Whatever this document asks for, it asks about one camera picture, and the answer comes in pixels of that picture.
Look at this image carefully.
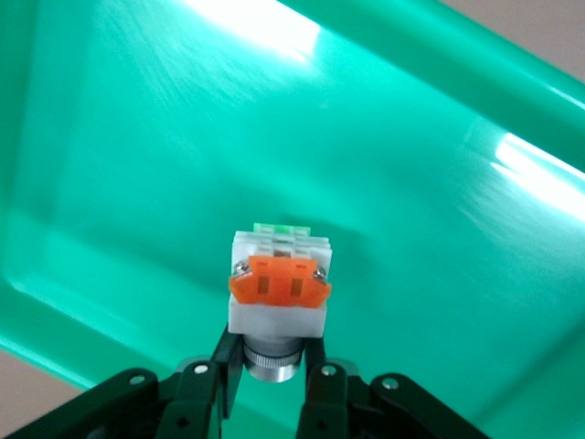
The green plastic tray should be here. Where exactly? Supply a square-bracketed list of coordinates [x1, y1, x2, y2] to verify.
[0, 0, 585, 439]

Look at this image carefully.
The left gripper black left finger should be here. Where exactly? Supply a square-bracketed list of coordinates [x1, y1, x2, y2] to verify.
[4, 322, 243, 439]

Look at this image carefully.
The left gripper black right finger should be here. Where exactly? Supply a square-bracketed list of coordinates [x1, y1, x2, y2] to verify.
[296, 337, 490, 439]

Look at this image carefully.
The green button with orange block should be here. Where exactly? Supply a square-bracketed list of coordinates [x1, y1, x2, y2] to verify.
[227, 221, 334, 383]

